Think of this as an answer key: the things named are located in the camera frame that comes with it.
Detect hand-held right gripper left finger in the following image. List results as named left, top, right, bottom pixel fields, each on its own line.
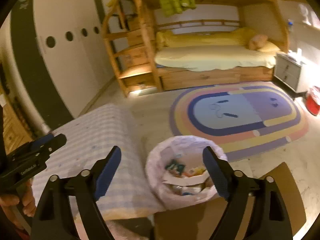
left=30, top=145, right=122, bottom=240

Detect wooden bunk bed stairs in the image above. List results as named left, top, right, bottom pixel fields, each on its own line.
left=102, top=0, right=163, bottom=98

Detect yellow bedding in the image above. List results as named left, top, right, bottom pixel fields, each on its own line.
left=154, top=27, right=282, bottom=72

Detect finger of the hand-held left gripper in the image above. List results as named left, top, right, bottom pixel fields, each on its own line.
left=29, top=133, right=55, bottom=148
left=37, top=133, right=68, bottom=157

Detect brown cardboard sheet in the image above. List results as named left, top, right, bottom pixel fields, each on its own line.
left=152, top=162, right=307, bottom=240

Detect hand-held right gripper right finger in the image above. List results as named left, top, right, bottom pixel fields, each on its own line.
left=202, top=146, right=293, bottom=240

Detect oval pastel rug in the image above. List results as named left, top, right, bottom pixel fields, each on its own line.
left=169, top=81, right=310, bottom=162

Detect dark snack packet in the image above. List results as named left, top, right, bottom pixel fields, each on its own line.
left=165, top=161, right=185, bottom=174

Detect white nightstand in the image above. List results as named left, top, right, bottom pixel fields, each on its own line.
left=273, top=51, right=307, bottom=92

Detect wooden bunk bed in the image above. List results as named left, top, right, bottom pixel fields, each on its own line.
left=131, top=0, right=290, bottom=92

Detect red basket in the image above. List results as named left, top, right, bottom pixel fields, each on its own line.
left=305, top=86, right=320, bottom=117

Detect white wardrobe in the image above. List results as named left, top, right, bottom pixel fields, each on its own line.
left=9, top=0, right=116, bottom=131

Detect trash bin with white bag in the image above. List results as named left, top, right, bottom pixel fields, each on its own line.
left=145, top=135, right=229, bottom=211

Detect person's left hand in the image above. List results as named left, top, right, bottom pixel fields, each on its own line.
left=0, top=179, right=37, bottom=218

